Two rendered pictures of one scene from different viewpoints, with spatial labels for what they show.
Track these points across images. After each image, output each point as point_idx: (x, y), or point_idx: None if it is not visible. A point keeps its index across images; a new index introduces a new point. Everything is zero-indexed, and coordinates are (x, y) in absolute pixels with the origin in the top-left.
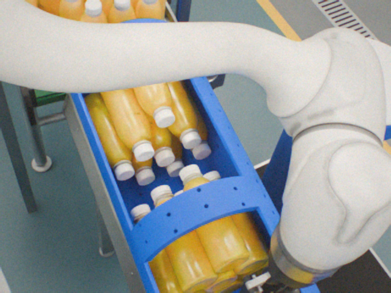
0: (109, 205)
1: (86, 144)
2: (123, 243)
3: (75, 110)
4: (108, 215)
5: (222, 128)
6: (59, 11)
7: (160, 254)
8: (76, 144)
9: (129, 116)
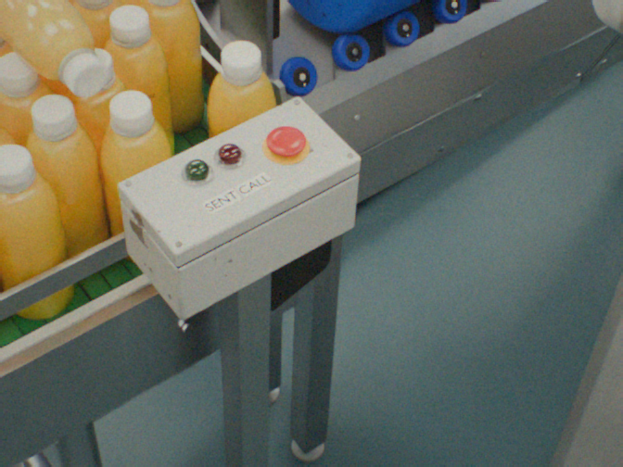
0: (498, 38)
1: (390, 90)
2: (555, 11)
3: (332, 104)
4: (508, 48)
5: None
6: (153, 81)
7: None
8: (372, 138)
9: None
